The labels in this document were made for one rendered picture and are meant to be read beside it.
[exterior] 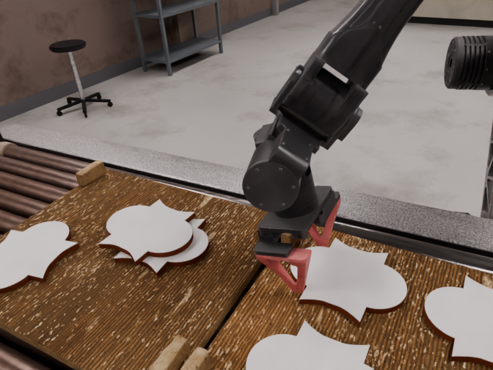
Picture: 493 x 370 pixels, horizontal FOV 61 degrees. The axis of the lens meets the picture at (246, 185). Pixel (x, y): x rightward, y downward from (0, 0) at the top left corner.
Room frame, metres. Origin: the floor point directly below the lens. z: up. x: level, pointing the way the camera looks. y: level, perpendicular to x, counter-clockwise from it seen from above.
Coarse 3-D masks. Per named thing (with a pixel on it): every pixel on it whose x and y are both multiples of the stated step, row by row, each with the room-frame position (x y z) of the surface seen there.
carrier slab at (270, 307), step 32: (416, 256) 0.43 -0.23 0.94; (256, 288) 0.39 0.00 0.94; (288, 288) 0.38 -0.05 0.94; (416, 288) 0.37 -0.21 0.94; (256, 320) 0.34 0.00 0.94; (288, 320) 0.33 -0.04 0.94; (320, 320) 0.33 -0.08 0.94; (384, 320) 0.32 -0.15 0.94; (416, 320) 0.32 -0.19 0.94; (224, 352) 0.30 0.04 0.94; (384, 352) 0.28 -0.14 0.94; (416, 352) 0.28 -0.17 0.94; (448, 352) 0.28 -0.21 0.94
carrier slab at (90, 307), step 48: (96, 192) 0.65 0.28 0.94; (144, 192) 0.64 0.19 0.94; (192, 192) 0.63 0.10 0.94; (0, 240) 0.53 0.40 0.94; (96, 240) 0.51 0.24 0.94; (240, 240) 0.49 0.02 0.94; (48, 288) 0.42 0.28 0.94; (96, 288) 0.41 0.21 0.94; (144, 288) 0.40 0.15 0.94; (192, 288) 0.40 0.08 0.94; (240, 288) 0.39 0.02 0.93; (48, 336) 0.33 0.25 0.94; (96, 336) 0.33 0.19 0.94; (144, 336) 0.32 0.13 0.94; (192, 336) 0.32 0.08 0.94
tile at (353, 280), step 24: (336, 240) 0.46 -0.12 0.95; (312, 264) 0.41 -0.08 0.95; (336, 264) 0.41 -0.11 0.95; (360, 264) 0.41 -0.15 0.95; (384, 264) 0.41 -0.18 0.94; (312, 288) 0.37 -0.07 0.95; (336, 288) 0.37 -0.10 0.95; (360, 288) 0.37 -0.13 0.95; (384, 288) 0.36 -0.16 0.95; (360, 312) 0.33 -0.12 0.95; (384, 312) 0.33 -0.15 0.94
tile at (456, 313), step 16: (448, 288) 0.36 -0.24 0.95; (464, 288) 0.35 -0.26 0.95; (480, 288) 0.35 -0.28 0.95; (432, 304) 0.33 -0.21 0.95; (448, 304) 0.33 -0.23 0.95; (464, 304) 0.33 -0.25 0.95; (480, 304) 0.33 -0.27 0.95; (432, 320) 0.31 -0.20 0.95; (448, 320) 0.31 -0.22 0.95; (464, 320) 0.31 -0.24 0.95; (480, 320) 0.31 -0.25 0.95; (448, 336) 0.29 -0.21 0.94; (464, 336) 0.29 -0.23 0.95; (480, 336) 0.29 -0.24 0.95; (464, 352) 0.27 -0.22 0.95; (480, 352) 0.27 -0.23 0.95
